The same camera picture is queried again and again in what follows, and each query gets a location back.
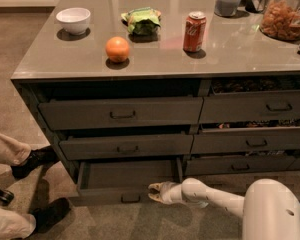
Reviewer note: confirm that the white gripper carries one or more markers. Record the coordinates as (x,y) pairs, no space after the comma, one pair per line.
(172,193)

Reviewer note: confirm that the grey drawer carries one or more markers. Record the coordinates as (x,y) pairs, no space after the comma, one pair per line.
(126,146)
(251,99)
(123,182)
(114,113)
(235,164)
(230,140)

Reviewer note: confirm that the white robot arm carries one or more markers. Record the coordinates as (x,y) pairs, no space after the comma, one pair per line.
(269,210)

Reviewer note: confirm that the grey counter cabinet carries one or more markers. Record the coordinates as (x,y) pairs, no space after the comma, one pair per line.
(61,67)

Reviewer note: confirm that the lower black shoe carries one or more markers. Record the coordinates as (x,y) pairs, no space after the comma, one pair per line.
(50,215)

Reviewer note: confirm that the black shoe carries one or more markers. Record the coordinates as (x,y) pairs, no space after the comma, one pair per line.
(50,215)
(36,158)

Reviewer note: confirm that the upper black shoe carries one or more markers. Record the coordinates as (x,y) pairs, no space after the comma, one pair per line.
(36,158)

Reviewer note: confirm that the orange fruit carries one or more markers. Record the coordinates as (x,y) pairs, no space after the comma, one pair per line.
(117,49)

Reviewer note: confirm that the black chair caster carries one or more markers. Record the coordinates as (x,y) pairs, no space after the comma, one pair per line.
(6,197)

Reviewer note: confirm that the lower beige trouser leg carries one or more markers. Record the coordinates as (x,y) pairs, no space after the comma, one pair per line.
(15,225)

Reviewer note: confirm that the beige trouser leg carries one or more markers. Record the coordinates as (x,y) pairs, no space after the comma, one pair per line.
(15,225)
(12,151)

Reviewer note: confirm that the upper beige trouser leg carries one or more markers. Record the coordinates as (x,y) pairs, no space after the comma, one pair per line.
(12,151)

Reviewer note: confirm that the red soda can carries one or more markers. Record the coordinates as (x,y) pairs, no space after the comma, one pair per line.
(194,31)

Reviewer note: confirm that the green chip bag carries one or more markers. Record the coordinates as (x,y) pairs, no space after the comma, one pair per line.
(142,21)

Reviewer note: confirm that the white ceramic bowl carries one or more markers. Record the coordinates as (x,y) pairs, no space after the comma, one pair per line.
(74,20)

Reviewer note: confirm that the glass jar of snacks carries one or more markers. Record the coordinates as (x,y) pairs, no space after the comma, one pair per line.
(281,20)

